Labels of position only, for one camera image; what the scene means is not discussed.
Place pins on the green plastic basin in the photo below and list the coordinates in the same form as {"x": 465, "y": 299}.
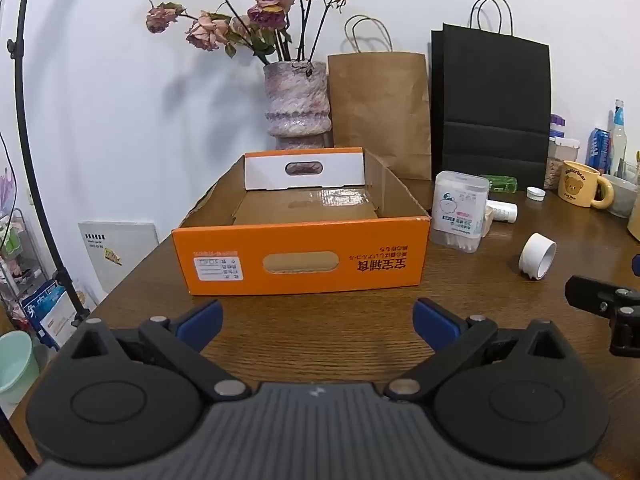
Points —
{"x": 15, "y": 365}

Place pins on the white wall panel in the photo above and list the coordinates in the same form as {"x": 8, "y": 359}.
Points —
{"x": 120, "y": 245}

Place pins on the small white ribbed cap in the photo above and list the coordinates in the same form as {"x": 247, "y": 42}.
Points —
{"x": 535, "y": 193}

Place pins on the blue and white bag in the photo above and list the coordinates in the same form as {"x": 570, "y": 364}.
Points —
{"x": 47, "y": 310}

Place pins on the purple textured vase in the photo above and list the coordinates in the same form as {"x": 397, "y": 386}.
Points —
{"x": 295, "y": 105}

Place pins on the orange cardboard box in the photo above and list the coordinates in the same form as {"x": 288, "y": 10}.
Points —
{"x": 350, "y": 270}

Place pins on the clear oat jar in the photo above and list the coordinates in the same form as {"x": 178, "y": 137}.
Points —
{"x": 557, "y": 160}

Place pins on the green spray bottle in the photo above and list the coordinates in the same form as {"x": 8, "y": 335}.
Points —
{"x": 501, "y": 183}

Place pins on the blue drink can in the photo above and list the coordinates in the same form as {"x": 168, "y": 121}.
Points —
{"x": 598, "y": 150}

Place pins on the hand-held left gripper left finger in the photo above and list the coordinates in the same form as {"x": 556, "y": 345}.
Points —
{"x": 205, "y": 321}

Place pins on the black light stand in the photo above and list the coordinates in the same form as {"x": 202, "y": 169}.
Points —
{"x": 19, "y": 90}

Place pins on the purple lidded container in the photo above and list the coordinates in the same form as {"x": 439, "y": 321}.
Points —
{"x": 557, "y": 125}

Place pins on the black paper bag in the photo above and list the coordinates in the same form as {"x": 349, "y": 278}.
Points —
{"x": 495, "y": 100}

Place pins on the deep white ribbed lid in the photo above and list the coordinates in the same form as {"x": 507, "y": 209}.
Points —
{"x": 537, "y": 256}

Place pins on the yellow bear mug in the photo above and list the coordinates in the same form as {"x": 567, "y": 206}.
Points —
{"x": 577, "y": 182}

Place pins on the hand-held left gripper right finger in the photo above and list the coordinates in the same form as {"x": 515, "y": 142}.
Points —
{"x": 432, "y": 325}

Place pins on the clear cotton swab box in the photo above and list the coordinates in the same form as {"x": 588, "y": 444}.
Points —
{"x": 457, "y": 210}

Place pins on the clear bottle with blue cap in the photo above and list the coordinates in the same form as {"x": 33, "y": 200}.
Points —
{"x": 619, "y": 135}

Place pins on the brown paper bag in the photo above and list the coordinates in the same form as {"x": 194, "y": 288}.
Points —
{"x": 380, "y": 110}

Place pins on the white plastic bottle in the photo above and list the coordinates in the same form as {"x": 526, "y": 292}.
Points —
{"x": 504, "y": 211}

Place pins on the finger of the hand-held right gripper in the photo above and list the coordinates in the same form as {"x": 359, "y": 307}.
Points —
{"x": 636, "y": 265}
{"x": 590, "y": 292}

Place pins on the purple decoration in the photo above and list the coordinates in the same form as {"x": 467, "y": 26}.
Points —
{"x": 6, "y": 185}

